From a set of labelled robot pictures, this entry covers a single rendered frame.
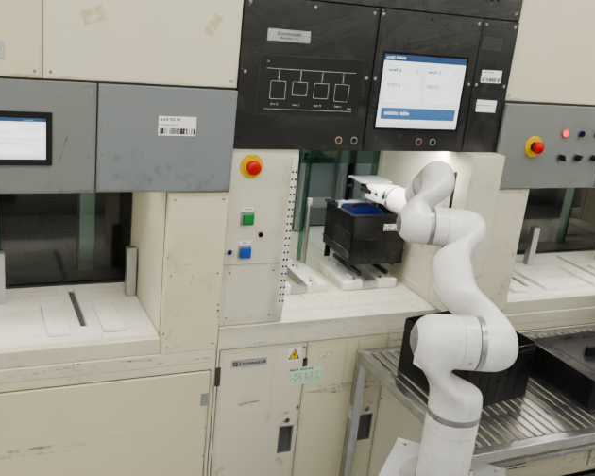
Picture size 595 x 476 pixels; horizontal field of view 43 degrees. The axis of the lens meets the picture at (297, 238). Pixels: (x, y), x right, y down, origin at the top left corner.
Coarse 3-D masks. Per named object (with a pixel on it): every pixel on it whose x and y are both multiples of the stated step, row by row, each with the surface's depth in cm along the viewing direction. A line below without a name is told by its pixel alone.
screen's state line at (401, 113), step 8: (384, 112) 221; (392, 112) 222; (400, 112) 223; (408, 112) 224; (416, 112) 226; (424, 112) 227; (432, 112) 228; (440, 112) 229; (448, 112) 230; (432, 120) 229; (440, 120) 230; (448, 120) 231
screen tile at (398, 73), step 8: (392, 64) 217; (392, 72) 218; (400, 72) 219; (408, 72) 220; (400, 80) 220; (408, 80) 221; (416, 80) 222; (384, 88) 219; (416, 88) 223; (384, 96) 220; (392, 96) 221; (400, 96) 222; (408, 96) 223; (416, 96) 224; (416, 104) 225
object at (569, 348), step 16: (560, 336) 244; (576, 336) 246; (592, 336) 247; (544, 352) 234; (560, 352) 233; (576, 352) 234; (592, 352) 233; (544, 368) 234; (560, 368) 228; (576, 368) 223; (592, 368) 224; (560, 384) 228; (576, 384) 223; (592, 384) 217; (576, 400) 223; (592, 400) 218
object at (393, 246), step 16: (352, 176) 264; (368, 176) 267; (336, 208) 260; (384, 208) 275; (336, 224) 264; (352, 224) 254; (368, 224) 256; (384, 224) 259; (336, 240) 265; (352, 240) 255; (368, 240) 258; (384, 240) 261; (400, 240) 263; (336, 256) 276; (352, 256) 257; (368, 256) 260; (384, 256) 263; (400, 256) 265; (384, 272) 265
